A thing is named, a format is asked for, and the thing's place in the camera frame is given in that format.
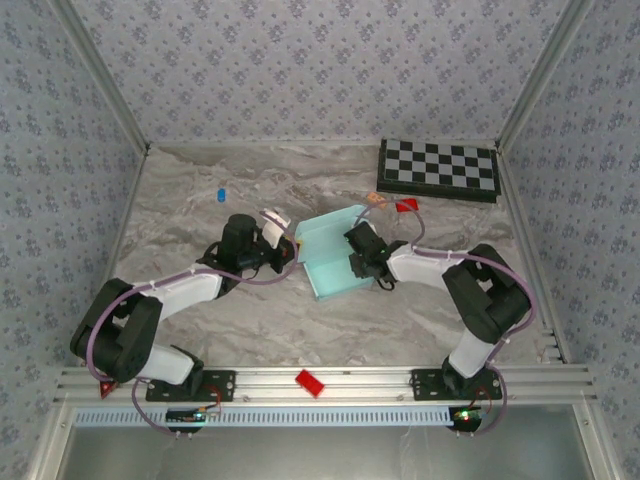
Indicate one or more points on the aluminium frame leg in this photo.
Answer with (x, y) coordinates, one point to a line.
(50, 445)
(594, 445)

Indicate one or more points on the small blue object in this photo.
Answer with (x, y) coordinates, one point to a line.
(220, 195)

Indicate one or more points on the large red block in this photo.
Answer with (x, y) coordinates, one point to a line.
(309, 382)

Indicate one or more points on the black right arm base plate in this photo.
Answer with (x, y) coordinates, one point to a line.
(425, 385)

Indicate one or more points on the light blue paper box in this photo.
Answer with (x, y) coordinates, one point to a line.
(325, 240)

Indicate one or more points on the wide aluminium mounting rail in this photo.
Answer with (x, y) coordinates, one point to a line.
(370, 385)

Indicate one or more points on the black and grey chessboard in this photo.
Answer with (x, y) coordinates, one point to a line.
(440, 165)

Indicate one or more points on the grey metal panel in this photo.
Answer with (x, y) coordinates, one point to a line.
(320, 455)

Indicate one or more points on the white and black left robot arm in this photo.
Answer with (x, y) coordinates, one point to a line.
(190, 290)

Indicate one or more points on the aluminium side rail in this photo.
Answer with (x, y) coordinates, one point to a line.
(129, 200)
(516, 200)

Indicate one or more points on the small red block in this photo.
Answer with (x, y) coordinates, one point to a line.
(406, 205)

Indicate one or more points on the red triangle sign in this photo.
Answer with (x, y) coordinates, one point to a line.
(107, 391)

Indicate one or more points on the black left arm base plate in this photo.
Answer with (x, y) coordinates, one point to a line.
(225, 385)

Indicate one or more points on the aluminium corner post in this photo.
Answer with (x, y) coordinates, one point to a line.
(102, 75)
(542, 75)

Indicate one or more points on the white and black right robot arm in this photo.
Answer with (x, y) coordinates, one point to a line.
(420, 265)

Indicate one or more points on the small orange block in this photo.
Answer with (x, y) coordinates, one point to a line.
(376, 199)

